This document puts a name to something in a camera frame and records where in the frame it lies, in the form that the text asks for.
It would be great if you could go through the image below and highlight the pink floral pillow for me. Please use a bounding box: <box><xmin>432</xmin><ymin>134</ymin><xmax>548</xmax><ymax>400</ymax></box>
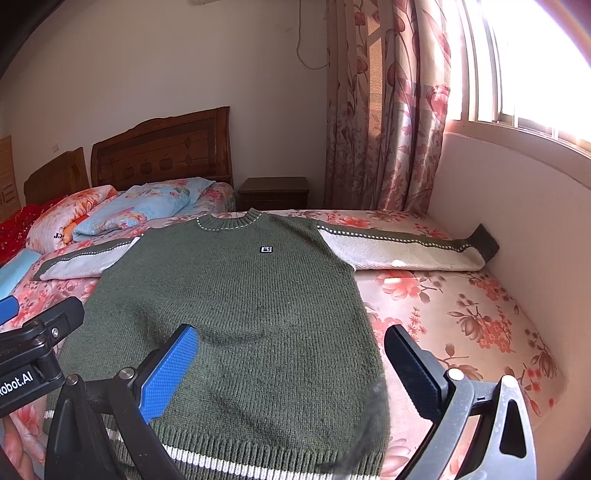
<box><xmin>25</xmin><ymin>185</ymin><xmax>117</xmax><ymax>255</ymax></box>

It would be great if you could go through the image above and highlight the large wooden headboard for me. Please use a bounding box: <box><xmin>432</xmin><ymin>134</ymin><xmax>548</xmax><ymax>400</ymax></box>
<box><xmin>90</xmin><ymin>106</ymin><xmax>233</xmax><ymax>191</ymax></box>

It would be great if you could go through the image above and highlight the green knit sweater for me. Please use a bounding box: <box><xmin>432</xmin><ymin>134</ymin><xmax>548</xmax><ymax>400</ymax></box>
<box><xmin>58</xmin><ymin>210</ymin><xmax>498</xmax><ymax>479</ymax></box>

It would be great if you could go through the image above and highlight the hanging wall cable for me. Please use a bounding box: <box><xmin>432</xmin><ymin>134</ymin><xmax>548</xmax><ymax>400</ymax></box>
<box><xmin>294</xmin><ymin>0</ymin><xmax>330</xmax><ymax>72</ymax></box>

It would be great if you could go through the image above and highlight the red blanket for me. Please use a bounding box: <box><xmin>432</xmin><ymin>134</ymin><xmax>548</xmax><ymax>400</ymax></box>
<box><xmin>0</xmin><ymin>196</ymin><xmax>64</xmax><ymax>266</ymax></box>

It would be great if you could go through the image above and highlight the light blue floral quilt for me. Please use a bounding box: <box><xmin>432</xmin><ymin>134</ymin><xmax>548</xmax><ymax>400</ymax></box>
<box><xmin>72</xmin><ymin>177</ymin><xmax>214</xmax><ymax>242</ymax></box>

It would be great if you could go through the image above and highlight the dark wooden nightstand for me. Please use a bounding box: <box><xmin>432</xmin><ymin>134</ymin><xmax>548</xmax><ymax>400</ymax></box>
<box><xmin>236</xmin><ymin>177</ymin><xmax>310</xmax><ymax>211</ymax></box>

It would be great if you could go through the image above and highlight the pink floral curtain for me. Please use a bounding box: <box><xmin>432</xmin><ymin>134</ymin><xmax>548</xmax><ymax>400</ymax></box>
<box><xmin>324</xmin><ymin>0</ymin><xmax>453</xmax><ymax>214</ymax></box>

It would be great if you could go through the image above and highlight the window with metal bars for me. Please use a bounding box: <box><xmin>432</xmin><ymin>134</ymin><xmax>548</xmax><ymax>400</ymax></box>
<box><xmin>446</xmin><ymin>1</ymin><xmax>590</xmax><ymax>150</ymax></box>

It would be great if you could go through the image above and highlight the light blue pillow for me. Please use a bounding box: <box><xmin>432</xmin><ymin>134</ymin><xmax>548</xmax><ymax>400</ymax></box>
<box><xmin>0</xmin><ymin>249</ymin><xmax>41</xmax><ymax>299</ymax></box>

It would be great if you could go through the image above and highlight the small wooden headboard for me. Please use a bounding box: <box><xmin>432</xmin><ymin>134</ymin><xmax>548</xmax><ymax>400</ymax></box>
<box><xmin>23</xmin><ymin>147</ymin><xmax>90</xmax><ymax>205</ymax></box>

